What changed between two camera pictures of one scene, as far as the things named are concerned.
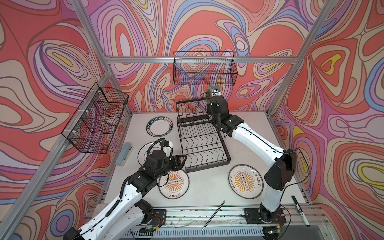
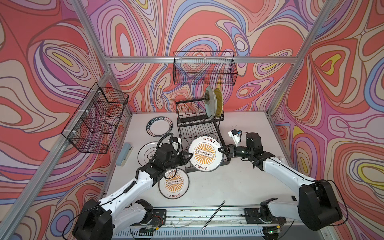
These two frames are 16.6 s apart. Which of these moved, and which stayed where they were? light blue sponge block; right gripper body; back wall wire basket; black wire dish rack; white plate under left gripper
Moved: right gripper body
Stayed: light blue sponge block; black wire dish rack; white plate under left gripper; back wall wire basket
